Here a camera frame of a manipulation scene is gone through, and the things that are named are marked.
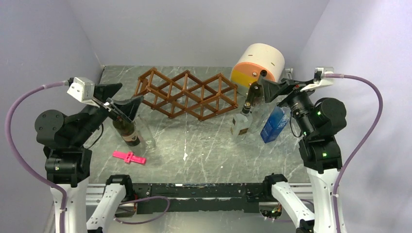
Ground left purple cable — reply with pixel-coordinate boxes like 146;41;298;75
4;81;68;233

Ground pink plastic tool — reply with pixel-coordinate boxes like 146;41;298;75
112;151;146;165

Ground olive green wine bottle right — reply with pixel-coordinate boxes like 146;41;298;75
245;70;267;108

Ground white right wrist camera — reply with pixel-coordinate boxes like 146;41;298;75
300;67;334;92

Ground brown wooden wine rack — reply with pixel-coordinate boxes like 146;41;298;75
134;67;239;121

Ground clear square labelled liquor bottle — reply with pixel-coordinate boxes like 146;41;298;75
231;101;253;141

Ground clear tall glass bottle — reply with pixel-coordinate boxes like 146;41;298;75
134;114;156;150

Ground blue square bottle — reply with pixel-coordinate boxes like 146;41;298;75
260;106;290;143

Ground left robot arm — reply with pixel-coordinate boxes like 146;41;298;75
35;82;143;233

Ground dark green wine bottle left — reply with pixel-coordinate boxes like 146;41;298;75
112;119;141;147

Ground cream orange yellow cylinder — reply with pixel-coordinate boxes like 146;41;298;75
230;43;285;96

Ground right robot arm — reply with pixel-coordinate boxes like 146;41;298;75
262;78;346;233

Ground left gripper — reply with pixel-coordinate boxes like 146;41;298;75
71;82;143;145

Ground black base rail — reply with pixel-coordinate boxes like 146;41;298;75
86;183;316;215

